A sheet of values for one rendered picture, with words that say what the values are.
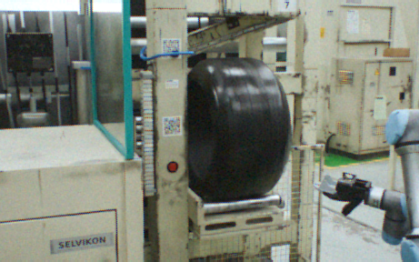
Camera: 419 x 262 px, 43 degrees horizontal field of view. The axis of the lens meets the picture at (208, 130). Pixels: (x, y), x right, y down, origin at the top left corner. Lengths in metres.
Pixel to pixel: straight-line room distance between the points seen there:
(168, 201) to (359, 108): 4.89
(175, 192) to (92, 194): 0.83
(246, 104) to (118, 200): 0.77
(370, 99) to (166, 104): 5.01
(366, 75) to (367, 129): 0.66
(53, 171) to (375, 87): 5.87
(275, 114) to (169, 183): 0.49
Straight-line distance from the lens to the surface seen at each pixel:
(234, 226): 2.14
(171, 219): 2.13
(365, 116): 6.83
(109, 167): 1.31
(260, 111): 1.96
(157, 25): 2.00
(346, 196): 2.02
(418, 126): 1.84
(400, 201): 1.98
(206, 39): 2.48
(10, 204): 1.31
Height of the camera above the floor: 1.57
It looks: 10 degrees down
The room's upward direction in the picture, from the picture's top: straight up
